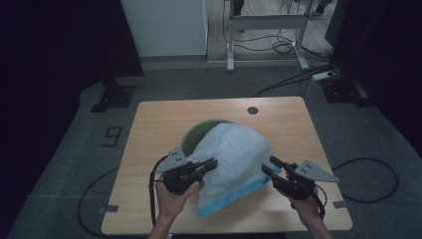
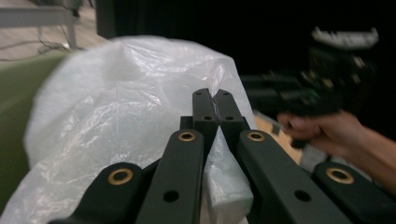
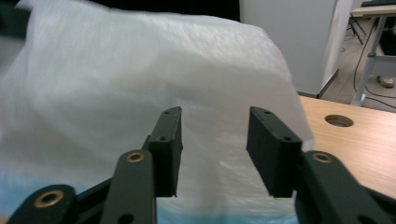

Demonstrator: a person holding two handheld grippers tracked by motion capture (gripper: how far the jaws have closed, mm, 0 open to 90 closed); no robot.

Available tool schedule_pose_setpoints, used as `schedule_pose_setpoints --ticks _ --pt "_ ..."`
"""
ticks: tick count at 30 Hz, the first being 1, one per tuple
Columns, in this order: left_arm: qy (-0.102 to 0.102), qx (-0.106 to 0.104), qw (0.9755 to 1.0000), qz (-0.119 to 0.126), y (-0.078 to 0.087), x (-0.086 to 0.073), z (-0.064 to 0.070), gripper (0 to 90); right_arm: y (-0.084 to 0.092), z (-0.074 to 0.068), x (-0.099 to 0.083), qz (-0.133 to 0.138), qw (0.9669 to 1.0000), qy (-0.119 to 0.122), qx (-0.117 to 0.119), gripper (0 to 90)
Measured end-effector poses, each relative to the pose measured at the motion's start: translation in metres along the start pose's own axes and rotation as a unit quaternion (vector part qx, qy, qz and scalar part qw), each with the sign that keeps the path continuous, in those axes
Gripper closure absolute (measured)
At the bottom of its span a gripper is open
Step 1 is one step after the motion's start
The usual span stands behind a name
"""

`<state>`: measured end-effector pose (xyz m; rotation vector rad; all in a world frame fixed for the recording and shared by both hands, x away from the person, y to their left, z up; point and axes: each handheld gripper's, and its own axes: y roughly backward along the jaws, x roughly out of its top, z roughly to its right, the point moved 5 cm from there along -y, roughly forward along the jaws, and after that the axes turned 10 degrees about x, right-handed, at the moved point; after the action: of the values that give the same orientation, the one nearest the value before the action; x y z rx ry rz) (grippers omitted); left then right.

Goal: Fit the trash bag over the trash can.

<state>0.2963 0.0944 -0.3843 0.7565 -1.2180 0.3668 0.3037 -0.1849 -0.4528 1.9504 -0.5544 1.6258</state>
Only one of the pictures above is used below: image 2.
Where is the tangle of thin black cables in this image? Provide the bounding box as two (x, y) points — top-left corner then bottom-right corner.
(0, 24), (82, 63)

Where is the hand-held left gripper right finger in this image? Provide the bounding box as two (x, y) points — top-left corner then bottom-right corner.
(214, 89), (251, 153)

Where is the white plastic bag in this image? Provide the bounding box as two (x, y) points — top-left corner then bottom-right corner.
(0, 35), (260, 224)

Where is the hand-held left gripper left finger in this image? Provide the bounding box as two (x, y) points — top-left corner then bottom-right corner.
(179, 88), (219, 157)

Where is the grey metal desk frame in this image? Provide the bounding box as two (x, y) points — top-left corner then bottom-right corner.
(0, 6), (78, 50)

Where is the green plastic waste bin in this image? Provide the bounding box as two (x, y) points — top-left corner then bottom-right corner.
(0, 50), (74, 216)

